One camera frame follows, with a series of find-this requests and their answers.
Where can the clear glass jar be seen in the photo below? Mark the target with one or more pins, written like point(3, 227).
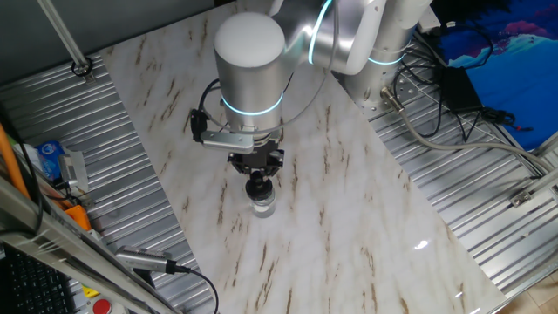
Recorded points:
point(263, 208)

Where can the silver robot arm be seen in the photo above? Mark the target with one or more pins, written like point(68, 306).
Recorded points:
point(248, 65)

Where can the black power adapter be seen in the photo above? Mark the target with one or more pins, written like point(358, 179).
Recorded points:
point(460, 89)

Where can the aluminium frame beam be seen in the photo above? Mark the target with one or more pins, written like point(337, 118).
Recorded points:
point(52, 248)

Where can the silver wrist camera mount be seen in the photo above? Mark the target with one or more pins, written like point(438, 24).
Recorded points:
point(226, 140)

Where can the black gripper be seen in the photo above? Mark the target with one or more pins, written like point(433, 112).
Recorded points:
point(257, 160)

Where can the aluminium frame post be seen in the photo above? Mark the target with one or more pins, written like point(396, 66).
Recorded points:
point(61, 35)

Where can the silver finned camera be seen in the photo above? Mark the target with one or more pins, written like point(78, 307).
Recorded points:
point(139, 258)

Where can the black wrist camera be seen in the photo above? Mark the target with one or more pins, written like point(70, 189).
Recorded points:
point(198, 126)

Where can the grey finned metal device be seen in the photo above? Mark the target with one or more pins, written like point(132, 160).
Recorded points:
point(73, 170)

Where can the white power strip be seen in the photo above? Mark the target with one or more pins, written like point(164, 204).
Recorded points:
point(431, 22)

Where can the blue white tissue packet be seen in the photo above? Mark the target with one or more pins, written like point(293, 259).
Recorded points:
point(50, 159)

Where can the black keyboard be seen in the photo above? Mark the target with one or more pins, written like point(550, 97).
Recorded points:
point(30, 288)

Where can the blue printed poster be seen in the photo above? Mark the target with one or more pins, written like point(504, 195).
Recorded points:
point(514, 65)

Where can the metal corner bracket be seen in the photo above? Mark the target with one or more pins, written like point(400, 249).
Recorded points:
point(521, 198)

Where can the aluminium frame rail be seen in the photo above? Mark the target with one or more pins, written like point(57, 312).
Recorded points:
point(545, 179)

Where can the red button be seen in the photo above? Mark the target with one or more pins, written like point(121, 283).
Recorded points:
point(102, 306)

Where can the orange button box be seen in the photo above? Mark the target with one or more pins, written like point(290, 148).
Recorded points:
point(79, 217)

